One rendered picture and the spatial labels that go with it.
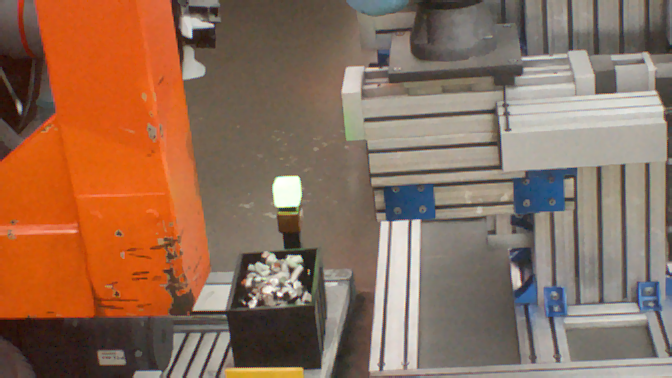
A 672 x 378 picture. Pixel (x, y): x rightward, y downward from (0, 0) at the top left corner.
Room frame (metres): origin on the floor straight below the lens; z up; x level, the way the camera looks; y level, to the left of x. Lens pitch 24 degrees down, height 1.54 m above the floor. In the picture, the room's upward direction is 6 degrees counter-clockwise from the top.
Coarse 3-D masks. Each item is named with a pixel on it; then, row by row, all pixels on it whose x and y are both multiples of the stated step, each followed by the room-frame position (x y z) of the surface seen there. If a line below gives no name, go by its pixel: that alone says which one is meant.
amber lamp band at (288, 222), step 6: (300, 204) 2.05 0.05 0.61; (300, 210) 2.03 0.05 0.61; (282, 216) 2.02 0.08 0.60; (288, 216) 2.02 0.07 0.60; (294, 216) 2.02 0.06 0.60; (300, 216) 2.03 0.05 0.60; (282, 222) 2.02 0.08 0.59; (288, 222) 2.02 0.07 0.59; (294, 222) 2.02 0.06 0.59; (300, 222) 2.02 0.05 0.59; (282, 228) 2.02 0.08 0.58; (288, 228) 2.02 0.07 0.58; (294, 228) 2.02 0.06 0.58; (300, 228) 2.02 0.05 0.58
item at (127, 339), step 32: (0, 320) 2.19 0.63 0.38; (32, 320) 2.16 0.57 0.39; (64, 320) 2.15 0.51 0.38; (96, 320) 2.10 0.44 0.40; (128, 320) 2.09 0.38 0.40; (160, 320) 2.16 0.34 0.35; (32, 352) 2.14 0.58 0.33; (64, 352) 2.13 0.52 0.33; (96, 352) 2.09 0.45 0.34; (128, 352) 2.08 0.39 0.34; (160, 352) 2.13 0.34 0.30
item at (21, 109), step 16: (0, 64) 2.73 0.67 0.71; (16, 64) 2.72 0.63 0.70; (32, 64) 2.72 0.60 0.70; (0, 80) 2.61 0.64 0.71; (16, 80) 2.70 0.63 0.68; (32, 80) 2.70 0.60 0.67; (0, 96) 2.67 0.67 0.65; (16, 96) 2.66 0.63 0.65; (0, 112) 2.63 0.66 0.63; (16, 112) 2.62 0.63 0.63; (16, 128) 2.58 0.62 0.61
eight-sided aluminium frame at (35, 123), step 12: (48, 72) 2.69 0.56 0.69; (48, 84) 2.67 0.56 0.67; (0, 120) 2.31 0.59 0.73; (36, 120) 2.59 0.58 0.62; (0, 132) 2.30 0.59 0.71; (12, 132) 2.35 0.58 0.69; (24, 132) 2.53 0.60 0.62; (0, 144) 2.31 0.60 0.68; (12, 144) 2.34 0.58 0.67; (0, 156) 2.38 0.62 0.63
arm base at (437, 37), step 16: (464, 0) 2.12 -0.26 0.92; (480, 0) 2.14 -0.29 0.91; (416, 16) 2.17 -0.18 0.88; (432, 16) 2.13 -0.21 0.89; (448, 16) 2.11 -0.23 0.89; (464, 16) 2.11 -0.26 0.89; (480, 16) 2.13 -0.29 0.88; (416, 32) 2.15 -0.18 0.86; (432, 32) 2.12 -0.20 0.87; (448, 32) 2.11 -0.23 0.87; (464, 32) 2.11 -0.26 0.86; (480, 32) 2.13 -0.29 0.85; (496, 32) 2.15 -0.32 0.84; (416, 48) 2.14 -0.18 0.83; (432, 48) 2.11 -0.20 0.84; (448, 48) 2.10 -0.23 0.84; (464, 48) 2.10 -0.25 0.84; (480, 48) 2.11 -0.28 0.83; (496, 48) 2.14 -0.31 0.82
